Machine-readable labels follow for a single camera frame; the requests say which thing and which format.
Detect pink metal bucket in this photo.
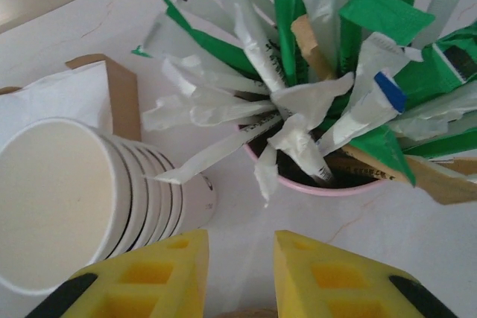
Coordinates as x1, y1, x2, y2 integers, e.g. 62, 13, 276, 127
238, 124, 388, 198

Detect white wrapped straw blue end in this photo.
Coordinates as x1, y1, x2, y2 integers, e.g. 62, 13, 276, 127
316, 71, 408, 156

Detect white paper cup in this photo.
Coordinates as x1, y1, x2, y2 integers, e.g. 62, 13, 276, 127
128, 141, 162, 243
139, 145, 173, 239
0, 116, 130, 297
115, 139, 151, 248
159, 153, 218, 230
98, 134, 142, 255
148, 149, 184, 235

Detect green packet with black patch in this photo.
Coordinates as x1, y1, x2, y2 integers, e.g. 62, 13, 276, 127
390, 30, 477, 100

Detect white wrapped straw crumpled end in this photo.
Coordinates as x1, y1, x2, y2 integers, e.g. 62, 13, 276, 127
267, 71, 356, 185

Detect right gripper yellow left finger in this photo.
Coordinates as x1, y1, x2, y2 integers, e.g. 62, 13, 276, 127
25, 229, 211, 318

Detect clear wrapped straw black tip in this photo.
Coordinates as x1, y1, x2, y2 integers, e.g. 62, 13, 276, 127
178, 0, 277, 34

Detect white napkins in brown holder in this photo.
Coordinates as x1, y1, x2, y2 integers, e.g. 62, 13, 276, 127
0, 53, 143, 144

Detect white wrapped straw black print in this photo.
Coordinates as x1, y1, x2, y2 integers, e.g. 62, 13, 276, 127
233, 2, 296, 92

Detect brown paper wrapped straw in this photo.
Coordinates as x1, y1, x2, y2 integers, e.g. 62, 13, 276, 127
341, 145, 477, 206
290, 14, 337, 81

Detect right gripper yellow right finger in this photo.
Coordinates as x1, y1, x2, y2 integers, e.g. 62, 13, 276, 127
274, 229, 463, 318

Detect white napkin stack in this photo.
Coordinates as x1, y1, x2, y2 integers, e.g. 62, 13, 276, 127
0, 60, 113, 136

